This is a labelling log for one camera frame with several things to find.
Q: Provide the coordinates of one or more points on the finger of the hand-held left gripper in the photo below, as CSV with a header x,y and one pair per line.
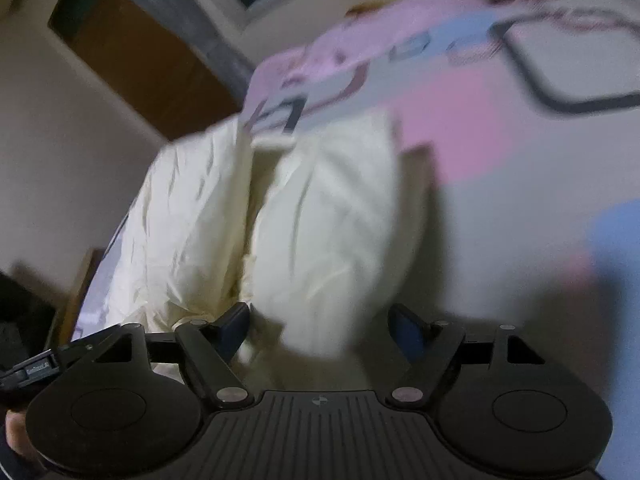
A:
x,y
75,350

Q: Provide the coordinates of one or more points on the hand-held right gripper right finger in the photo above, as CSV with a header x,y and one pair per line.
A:
x,y
406,332

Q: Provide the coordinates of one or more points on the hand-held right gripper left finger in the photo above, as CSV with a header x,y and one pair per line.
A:
x,y
234,332

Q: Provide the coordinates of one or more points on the white garment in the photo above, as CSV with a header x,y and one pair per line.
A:
x,y
320,220

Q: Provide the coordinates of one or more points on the person's left forearm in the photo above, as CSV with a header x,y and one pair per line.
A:
x,y
7,465

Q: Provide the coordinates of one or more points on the person's left hand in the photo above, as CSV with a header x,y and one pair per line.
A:
x,y
17,432

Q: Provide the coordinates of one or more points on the patterned bed sheet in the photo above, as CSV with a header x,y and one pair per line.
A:
x,y
500,210

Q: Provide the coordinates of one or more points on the wooden wardrobe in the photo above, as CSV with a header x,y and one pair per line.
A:
x,y
135,60

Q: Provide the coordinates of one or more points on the pink blanket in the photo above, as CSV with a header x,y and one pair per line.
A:
x,y
390,25

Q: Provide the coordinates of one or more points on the wooden bed frame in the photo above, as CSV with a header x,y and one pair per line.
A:
x,y
82,290

